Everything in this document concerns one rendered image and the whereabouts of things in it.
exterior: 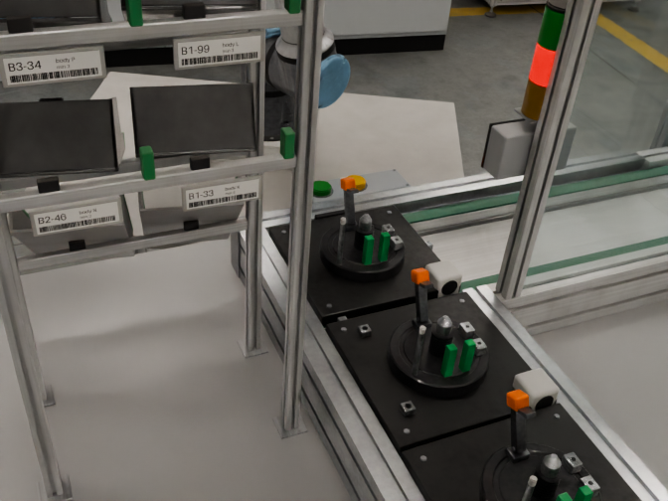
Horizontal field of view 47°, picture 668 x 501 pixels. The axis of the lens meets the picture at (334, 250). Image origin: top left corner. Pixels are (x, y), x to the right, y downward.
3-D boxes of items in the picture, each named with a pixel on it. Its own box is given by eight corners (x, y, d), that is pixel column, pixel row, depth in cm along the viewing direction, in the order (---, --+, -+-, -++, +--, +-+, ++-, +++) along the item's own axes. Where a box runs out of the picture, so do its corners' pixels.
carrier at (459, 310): (325, 333, 115) (330, 267, 107) (464, 300, 123) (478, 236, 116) (398, 458, 97) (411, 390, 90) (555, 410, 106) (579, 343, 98)
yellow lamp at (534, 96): (514, 107, 109) (521, 75, 106) (543, 103, 111) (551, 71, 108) (534, 123, 106) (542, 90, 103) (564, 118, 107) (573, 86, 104)
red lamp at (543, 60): (521, 74, 106) (529, 40, 103) (551, 71, 108) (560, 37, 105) (543, 89, 103) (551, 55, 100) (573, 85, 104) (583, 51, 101)
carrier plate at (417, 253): (268, 237, 133) (268, 227, 132) (393, 213, 142) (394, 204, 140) (321, 327, 116) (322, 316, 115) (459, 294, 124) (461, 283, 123)
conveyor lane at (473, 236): (267, 278, 138) (268, 233, 132) (635, 202, 168) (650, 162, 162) (328, 390, 118) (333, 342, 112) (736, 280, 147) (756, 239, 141)
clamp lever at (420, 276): (413, 319, 112) (410, 269, 109) (424, 316, 112) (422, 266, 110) (424, 327, 108) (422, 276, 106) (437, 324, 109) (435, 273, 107)
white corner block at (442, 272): (420, 282, 126) (424, 263, 123) (445, 277, 128) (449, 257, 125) (435, 300, 123) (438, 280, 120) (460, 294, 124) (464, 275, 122)
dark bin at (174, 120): (137, 139, 109) (132, 86, 108) (230, 135, 112) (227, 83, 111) (135, 157, 83) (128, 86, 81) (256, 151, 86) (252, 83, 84)
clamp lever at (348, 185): (342, 222, 130) (339, 178, 128) (353, 220, 131) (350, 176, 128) (351, 228, 127) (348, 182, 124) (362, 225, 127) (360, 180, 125)
